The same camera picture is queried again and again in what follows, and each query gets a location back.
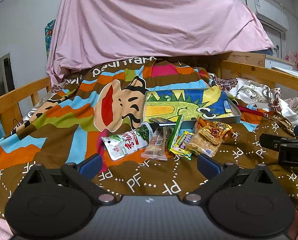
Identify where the clear bag rice crisp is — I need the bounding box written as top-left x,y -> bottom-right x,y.
186,133 -> 221,158

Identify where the white green pickle pouch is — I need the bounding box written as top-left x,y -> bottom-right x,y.
101,122 -> 153,161

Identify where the golden snack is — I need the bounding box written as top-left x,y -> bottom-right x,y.
195,117 -> 233,145

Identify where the green sausage stick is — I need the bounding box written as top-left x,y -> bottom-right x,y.
167,114 -> 184,150

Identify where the metal tray with dinosaur picture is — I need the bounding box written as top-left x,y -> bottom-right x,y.
142,86 -> 241,127

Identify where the pink hanging sheet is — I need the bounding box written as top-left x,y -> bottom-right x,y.
46,0 -> 273,85

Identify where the clear brown snack bar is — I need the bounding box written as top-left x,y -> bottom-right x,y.
141,127 -> 167,161

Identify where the colourful cartoon blanket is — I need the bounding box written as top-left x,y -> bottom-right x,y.
0,56 -> 298,221

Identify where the yellow green snack packet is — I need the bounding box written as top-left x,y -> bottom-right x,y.
170,131 -> 194,160

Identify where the white air conditioner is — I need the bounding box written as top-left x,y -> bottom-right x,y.
245,0 -> 289,33

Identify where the white door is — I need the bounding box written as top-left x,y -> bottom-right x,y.
263,24 -> 286,59

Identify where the blue small box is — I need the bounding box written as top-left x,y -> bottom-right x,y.
149,117 -> 177,126

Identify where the floral white quilt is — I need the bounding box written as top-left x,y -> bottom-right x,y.
209,73 -> 298,126

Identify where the grey wall cabinet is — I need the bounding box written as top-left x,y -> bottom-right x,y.
0,54 -> 15,96

